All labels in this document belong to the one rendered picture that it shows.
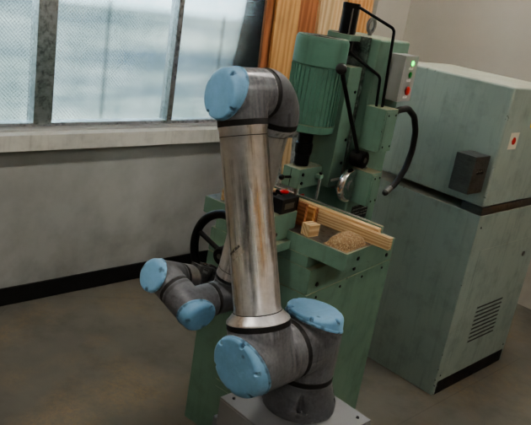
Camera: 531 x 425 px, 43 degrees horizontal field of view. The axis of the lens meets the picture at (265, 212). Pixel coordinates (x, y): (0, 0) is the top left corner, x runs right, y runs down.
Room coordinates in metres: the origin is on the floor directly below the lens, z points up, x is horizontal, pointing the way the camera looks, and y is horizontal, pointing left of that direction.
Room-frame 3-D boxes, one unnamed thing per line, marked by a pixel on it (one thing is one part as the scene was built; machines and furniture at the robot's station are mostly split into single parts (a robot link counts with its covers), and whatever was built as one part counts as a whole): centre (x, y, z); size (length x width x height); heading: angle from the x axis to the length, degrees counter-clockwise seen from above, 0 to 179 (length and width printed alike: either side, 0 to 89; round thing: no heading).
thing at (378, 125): (2.35, -0.34, 1.22); 0.09 x 0.08 x 0.15; 144
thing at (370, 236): (2.23, -0.14, 0.92); 0.67 x 0.02 x 0.04; 54
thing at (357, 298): (2.36, -0.16, 0.35); 0.58 x 0.45 x 0.71; 144
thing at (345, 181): (2.29, -0.27, 1.02); 0.12 x 0.03 x 0.12; 144
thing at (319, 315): (1.52, -0.16, 0.82); 0.17 x 0.15 x 0.18; 139
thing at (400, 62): (2.44, -0.39, 1.40); 0.10 x 0.06 x 0.16; 144
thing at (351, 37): (2.38, -0.17, 1.53); 0.08 x 0.08 x 0.17; 54
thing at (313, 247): (2.16, -0.06, 0.87); 0.61 x 0.30 x 0.06; 54
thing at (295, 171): (2.28, -0.11, 1.03); 0.14 x 0.07 x 0.09; 144
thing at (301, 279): (2.36, -0.16, 0.76); 0.57 x 0.45 x 0.09; 144
